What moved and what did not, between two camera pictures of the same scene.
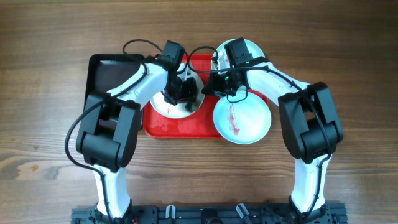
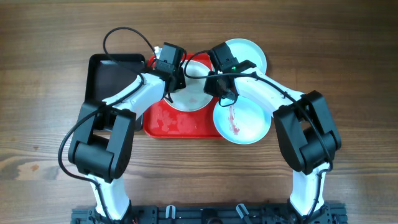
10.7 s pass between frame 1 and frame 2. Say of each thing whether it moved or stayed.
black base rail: stayed
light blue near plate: stayed
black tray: stayed
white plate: moved
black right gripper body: stayed
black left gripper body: moved
